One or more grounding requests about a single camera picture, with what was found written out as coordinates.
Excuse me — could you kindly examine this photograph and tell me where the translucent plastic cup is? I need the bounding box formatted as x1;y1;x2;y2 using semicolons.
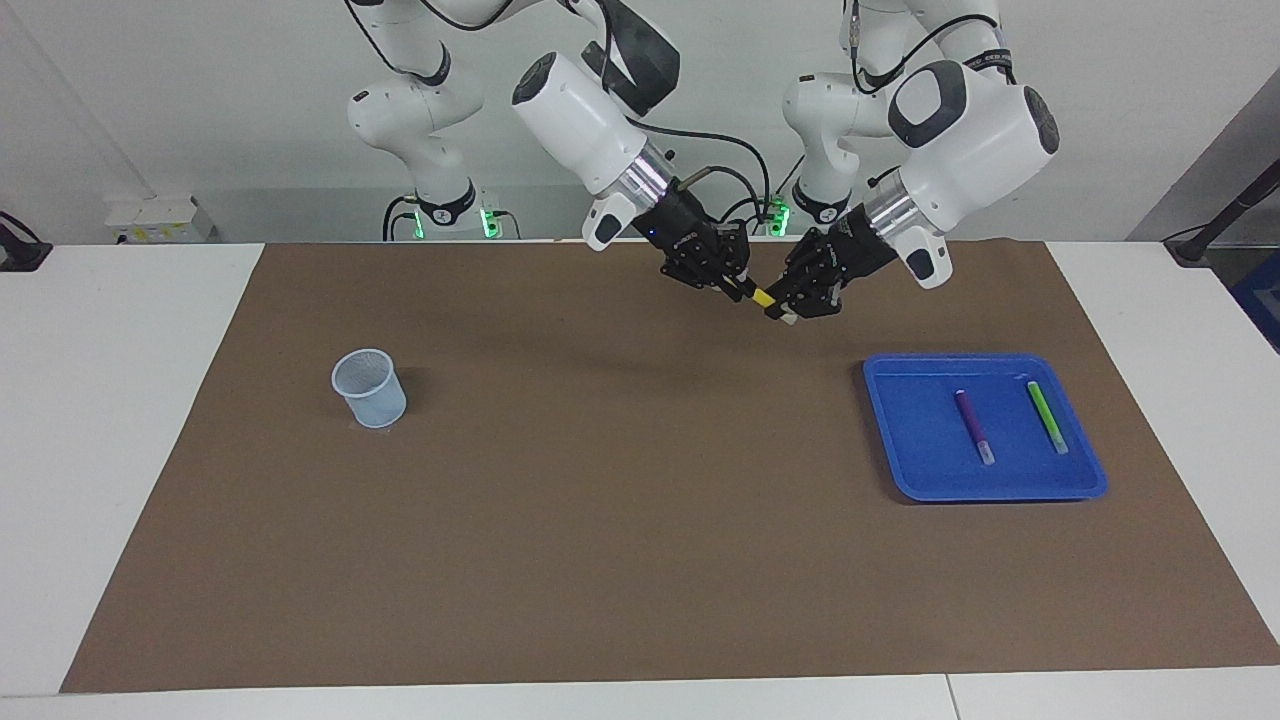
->
331;348;408;429

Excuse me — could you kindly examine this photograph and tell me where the blue plastic tray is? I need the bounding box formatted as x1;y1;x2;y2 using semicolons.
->
862;352;1109;503

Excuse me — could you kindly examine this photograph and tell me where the brown table mat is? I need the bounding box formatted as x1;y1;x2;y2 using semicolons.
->
60;240;1280;694

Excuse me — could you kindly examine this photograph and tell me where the purple marker pen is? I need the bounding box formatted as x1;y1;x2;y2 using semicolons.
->
954;389;996;466

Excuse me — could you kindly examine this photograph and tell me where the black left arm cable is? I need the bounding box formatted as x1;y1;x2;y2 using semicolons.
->
848;0;1013;93

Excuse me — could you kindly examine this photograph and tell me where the green marker pen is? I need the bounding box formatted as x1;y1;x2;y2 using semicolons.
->
1027;380;1070;456

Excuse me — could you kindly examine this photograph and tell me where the black clamp mount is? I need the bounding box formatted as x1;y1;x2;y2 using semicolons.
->
0;212;53;273

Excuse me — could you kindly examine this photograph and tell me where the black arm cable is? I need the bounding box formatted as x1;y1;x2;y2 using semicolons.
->
848;0;1013;93
345;0;773;231

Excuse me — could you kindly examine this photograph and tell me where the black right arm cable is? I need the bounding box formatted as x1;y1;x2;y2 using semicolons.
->
345;0;773;231

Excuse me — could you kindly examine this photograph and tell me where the black pole stand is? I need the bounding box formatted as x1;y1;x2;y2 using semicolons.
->
1165;160;1280;266

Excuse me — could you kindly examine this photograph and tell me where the blue box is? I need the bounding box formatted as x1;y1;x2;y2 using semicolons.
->
1235;250;1280;353

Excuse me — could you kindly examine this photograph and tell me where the white power strip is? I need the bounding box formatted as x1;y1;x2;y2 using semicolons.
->
104;195;216;244

